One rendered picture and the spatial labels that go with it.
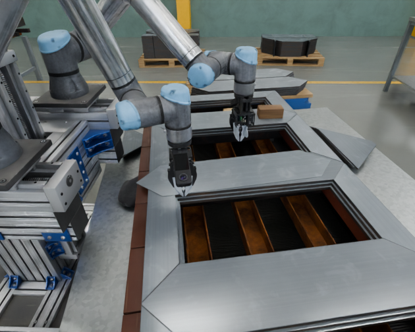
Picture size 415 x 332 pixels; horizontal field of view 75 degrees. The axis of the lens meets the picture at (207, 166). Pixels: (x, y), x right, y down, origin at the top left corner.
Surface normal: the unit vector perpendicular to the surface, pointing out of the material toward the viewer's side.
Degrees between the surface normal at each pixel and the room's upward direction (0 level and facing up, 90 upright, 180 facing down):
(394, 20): 90
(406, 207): 0
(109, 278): 0
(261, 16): 90
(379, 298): 0
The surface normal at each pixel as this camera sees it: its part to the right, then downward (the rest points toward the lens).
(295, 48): -0.10, 0.59
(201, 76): -0.39, 0.55
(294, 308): -0.01, -0.81
